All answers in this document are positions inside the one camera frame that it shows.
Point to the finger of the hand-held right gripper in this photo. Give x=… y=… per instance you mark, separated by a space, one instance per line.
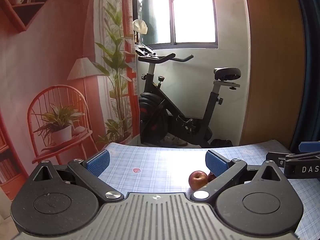
x=276 y=158
x=310 y=147

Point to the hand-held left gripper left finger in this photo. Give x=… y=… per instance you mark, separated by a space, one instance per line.
x=98 y=163

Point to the blue checked tablecloth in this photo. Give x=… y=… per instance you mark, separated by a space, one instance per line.
x=162 y=160

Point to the red apple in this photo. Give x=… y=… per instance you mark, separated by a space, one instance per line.
x=198 y=180

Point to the dark red fruit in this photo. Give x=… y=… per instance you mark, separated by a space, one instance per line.
x=212 y=177

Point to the wooden door panel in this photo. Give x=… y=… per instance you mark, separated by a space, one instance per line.
x=272 y=62

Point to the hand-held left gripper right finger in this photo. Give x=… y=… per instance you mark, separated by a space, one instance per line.
x=215 y=163

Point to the window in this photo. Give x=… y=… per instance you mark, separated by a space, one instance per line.
x=192 y=10

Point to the printed room wall backdrop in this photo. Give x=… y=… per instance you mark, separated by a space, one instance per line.
x=50 y=60

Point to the black exercise bike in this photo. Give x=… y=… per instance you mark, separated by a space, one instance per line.
x=160 y=100

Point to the white plastic bag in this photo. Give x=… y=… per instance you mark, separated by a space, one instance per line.
x=140 y=26

